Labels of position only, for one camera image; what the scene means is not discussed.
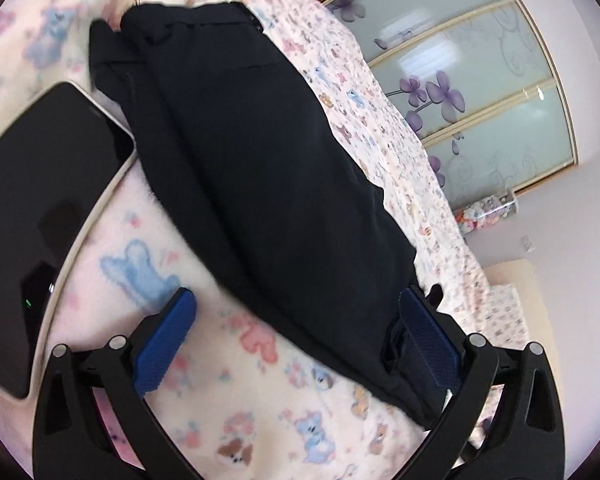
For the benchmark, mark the black pants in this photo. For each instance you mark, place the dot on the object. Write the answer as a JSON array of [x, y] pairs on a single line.
[[241, 156]]

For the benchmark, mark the cartoon print fleece bedspread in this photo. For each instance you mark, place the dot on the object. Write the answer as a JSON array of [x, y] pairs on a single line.
[[240, 401]]

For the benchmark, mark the cream bed headboard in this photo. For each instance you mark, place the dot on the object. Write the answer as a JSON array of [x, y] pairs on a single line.
[[521, 275]]

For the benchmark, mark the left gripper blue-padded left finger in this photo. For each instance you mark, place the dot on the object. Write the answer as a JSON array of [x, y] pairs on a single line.
[[70, 438]]

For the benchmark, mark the glass sliding door wardrobe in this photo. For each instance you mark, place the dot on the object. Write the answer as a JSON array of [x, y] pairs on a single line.
[[474, 81]]

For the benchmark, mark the clear tube of plush toys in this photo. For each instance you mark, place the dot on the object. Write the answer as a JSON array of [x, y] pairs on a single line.
[[486, 212]]

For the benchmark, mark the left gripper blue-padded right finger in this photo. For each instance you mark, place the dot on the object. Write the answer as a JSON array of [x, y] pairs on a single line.
[[503, 420]]

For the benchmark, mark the white wall socket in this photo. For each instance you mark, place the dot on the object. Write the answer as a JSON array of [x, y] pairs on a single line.
[[527, 244]]

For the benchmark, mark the cartoon print pillow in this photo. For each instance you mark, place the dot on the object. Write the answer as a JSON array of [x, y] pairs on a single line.
[[499, 317]]

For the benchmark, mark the black tablet with white edge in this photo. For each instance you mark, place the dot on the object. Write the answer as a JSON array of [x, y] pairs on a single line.
[[60, 161]]

